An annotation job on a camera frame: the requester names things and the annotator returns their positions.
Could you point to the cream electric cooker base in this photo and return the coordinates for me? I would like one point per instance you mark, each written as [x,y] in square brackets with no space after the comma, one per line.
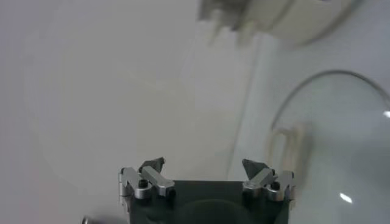
[289,18]

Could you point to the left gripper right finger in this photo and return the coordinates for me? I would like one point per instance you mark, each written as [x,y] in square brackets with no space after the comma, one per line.
[259,179]

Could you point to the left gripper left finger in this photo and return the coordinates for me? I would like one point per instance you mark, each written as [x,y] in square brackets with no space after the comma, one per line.
[155,178]

